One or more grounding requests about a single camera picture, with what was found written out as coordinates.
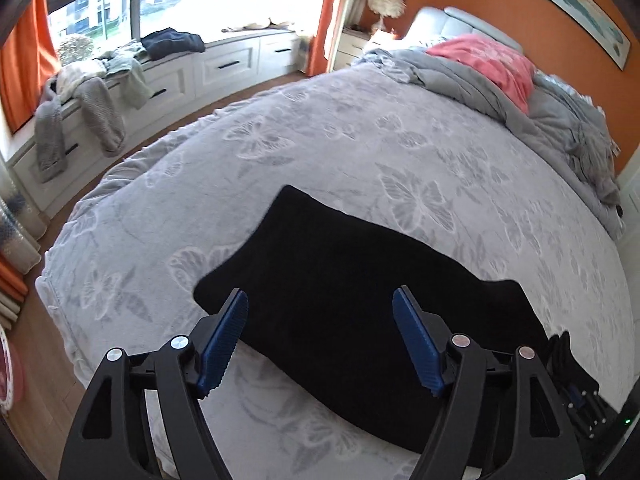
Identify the navy folded garment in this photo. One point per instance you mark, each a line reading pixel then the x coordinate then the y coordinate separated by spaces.
pixel 169 41

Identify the orange curtain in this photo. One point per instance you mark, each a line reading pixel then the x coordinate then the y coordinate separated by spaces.
pixel 318 52

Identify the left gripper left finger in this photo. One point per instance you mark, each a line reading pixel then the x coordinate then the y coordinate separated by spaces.
pixel 111 436

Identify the light blue headboard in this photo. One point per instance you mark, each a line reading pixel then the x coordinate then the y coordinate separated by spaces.
pixel 431 23

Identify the white nightstand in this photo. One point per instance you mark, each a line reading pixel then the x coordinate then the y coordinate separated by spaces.
pixel 350 47

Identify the white feather lamp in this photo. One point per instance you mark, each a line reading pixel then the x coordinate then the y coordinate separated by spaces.
pixel 385 9

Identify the grey duvet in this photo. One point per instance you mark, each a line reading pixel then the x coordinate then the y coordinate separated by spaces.
pixel 570 135

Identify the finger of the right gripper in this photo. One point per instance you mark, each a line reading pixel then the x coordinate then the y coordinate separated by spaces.
pixel 571 380

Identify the white window seat cabinet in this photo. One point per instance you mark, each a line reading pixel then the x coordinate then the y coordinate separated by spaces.
pixel 182 84

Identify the grey butterfly bedspread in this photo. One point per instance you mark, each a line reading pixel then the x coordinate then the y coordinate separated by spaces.
pixel 122 271

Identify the pink pillow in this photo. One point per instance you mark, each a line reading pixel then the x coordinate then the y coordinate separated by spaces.
pixel 504 66

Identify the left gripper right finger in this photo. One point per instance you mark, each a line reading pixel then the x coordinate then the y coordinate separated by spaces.
pixel 501 408

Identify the black pants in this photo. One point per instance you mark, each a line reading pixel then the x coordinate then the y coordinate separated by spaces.
pixel 320 287

